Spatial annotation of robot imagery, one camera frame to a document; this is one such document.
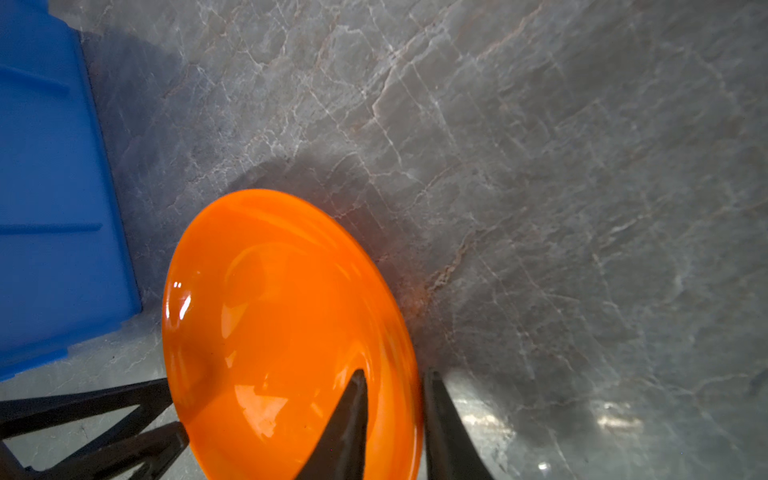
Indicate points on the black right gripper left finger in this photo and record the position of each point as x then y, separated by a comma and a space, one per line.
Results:
341, 449

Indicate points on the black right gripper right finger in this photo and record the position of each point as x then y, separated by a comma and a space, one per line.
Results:
449, 450

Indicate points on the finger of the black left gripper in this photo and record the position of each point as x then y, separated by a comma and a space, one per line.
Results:
152, 452
147, 399

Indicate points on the orange glossy plate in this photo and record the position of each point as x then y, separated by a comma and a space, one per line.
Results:
270, 307

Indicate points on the blue plastic bin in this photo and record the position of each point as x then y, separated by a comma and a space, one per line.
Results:
66, 274

